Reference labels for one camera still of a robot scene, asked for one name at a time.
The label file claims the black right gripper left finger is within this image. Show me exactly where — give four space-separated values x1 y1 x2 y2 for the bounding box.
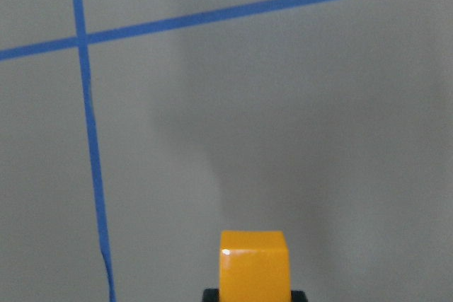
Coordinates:
202 288 219 302

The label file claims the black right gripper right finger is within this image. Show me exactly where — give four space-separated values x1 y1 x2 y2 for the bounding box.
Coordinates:
291 290 307 302

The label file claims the orange sloped block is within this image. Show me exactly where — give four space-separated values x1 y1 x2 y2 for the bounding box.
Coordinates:
219 231 292 301

